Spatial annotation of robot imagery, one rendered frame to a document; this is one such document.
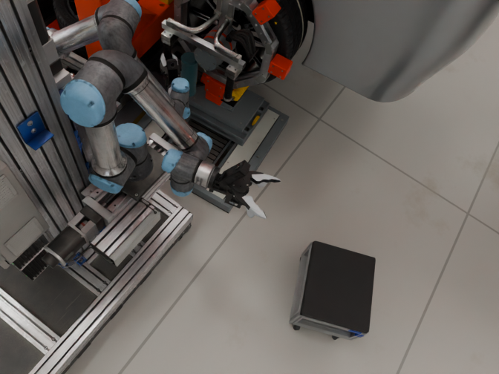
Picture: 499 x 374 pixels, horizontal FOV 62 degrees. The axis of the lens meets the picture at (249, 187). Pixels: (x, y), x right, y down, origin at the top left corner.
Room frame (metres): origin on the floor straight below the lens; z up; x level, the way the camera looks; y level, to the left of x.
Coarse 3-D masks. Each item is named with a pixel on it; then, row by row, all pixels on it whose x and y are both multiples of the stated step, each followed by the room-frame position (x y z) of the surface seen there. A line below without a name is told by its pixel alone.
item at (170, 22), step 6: (222, 0) 1.55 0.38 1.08; (216, 6) 1.55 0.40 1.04; (216, 12) 1.54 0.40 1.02; (210, 18) 1.50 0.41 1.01; (216, 18) 1.52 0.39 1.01; (168, 24) 1.40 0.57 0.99; (174, 24) 1.39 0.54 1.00; (180, 24) 1.40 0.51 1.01; (204, 24) 1.45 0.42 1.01; (210, 24) 1.47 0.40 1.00; (186, 30) 1.38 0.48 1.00; (192, 30) 1.39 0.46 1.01; (198, 30) 1.41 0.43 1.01
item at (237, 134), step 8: (264, 104) 1.87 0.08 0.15; (192, 112) 1.60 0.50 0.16; (200, 112) 1.63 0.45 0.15; (256, 112) 1.77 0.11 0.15; (264, 112) 1.81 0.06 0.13; (200, 120) 1.58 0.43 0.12; (208, 120) 1.57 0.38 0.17; (216, 120) 1.61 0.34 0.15; (256, 120) 1.69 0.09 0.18; (216, 128) 1.56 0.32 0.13; (224, 128) 1.55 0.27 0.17; (232, 128) 1.59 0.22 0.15; (248, 128) 1.60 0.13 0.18; (224, 136) 1.55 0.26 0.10; (232, 136) 1.53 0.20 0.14; (240, 136) 1.55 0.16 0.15; (248, 136) 1.59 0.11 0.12; (240, 144) 1.52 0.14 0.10
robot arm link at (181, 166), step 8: (168, 152) 0.63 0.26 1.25; (176, 152) 0.64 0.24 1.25; (168, 160) 0.60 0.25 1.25; (176, 160) 0.61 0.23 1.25; (184, 160) 0.62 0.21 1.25; (192, 160) 0.63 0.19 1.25; (200, 160) 0.64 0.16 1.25; (168, 168) 0.59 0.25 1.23; (176, 168) 0.59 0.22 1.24; (184, 168) 0.60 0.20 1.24; (192, 168) 0.60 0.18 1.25; (176, 176) 0.58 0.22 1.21; (184, 176) 0.58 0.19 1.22; (192, 176) 0.59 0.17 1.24
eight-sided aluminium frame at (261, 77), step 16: (176, 0) 1.60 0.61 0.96; (224, 0) 1.55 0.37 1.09; (240, 0) 1.54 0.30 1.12; (176, 16) 1.60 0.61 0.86; (256, 32) 1.51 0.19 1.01; (272, 32) 1.55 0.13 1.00; (192, 48) 1.63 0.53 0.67; (272, 48) 1.49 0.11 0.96; (224, 80) 1.54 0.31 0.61; (240, 80) 1.52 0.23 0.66; (256, 80) 1.50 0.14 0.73
